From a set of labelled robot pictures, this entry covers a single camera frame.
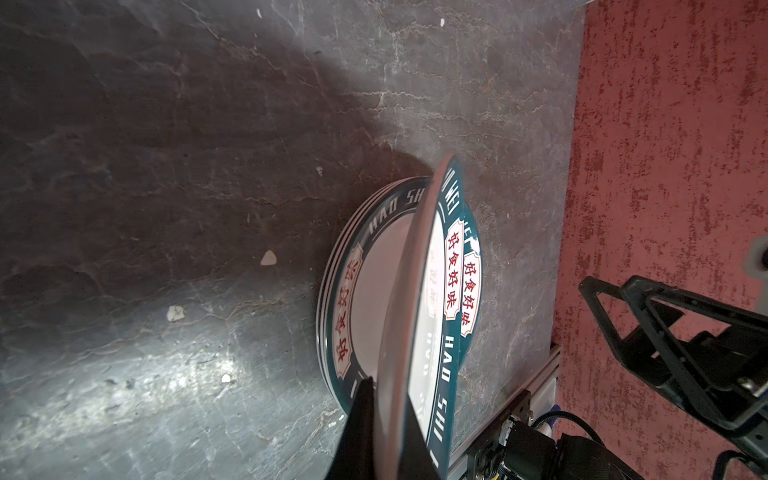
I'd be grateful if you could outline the orange patterned white plate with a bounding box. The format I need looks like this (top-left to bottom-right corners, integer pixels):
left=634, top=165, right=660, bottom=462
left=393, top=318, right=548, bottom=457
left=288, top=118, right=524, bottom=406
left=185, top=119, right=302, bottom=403
left=317, top=179, right=415, bottom=397

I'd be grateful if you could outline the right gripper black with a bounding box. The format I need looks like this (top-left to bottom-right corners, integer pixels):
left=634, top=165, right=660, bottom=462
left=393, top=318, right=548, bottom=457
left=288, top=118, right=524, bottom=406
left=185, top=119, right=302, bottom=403
left=579, top=276, right=767, bottom=462

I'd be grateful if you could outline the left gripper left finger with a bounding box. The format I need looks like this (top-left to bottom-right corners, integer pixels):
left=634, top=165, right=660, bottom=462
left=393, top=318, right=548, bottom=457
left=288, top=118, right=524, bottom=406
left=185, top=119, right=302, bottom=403
left=325, top=378, right=376, bottom=480

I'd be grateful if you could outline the green rimmed plate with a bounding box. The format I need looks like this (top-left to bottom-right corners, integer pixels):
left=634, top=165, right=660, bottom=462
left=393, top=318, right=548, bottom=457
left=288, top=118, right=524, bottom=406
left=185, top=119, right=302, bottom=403
left=316, top=177, right=430, bottom=413
left=315, top=182, right=403, bottom=391
left=374, top=154, right=466, bottom=479

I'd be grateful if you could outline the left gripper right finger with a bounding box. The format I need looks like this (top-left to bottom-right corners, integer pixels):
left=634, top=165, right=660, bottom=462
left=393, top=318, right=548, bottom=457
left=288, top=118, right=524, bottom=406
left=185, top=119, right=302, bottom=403
left=398, top=399, right=440, bottom=480

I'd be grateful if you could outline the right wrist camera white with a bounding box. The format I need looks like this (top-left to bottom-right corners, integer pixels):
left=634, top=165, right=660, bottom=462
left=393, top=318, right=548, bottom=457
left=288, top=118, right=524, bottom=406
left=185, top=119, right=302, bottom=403
left=743, top=236, right=768, bottom=316

